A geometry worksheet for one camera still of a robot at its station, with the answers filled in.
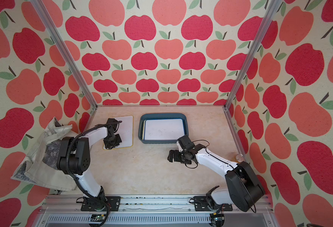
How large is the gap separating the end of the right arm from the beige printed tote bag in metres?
0.64

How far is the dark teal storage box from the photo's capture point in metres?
1.01

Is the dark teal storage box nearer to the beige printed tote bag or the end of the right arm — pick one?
the end of the right arm

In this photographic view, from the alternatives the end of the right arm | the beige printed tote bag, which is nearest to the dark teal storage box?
the end of the right arm

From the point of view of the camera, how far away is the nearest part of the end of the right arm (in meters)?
0.63

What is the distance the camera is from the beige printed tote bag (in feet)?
2.07

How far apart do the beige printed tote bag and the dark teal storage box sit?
463mm

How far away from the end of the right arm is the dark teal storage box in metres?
0.22
